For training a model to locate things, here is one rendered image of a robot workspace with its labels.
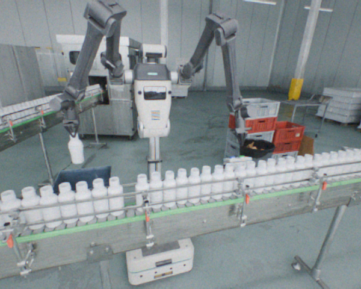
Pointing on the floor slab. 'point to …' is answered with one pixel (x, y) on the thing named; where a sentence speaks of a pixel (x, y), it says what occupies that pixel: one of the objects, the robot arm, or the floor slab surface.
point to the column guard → (295, 89)
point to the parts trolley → (306, 112)
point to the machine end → (118, 114)
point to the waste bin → (257, 150)
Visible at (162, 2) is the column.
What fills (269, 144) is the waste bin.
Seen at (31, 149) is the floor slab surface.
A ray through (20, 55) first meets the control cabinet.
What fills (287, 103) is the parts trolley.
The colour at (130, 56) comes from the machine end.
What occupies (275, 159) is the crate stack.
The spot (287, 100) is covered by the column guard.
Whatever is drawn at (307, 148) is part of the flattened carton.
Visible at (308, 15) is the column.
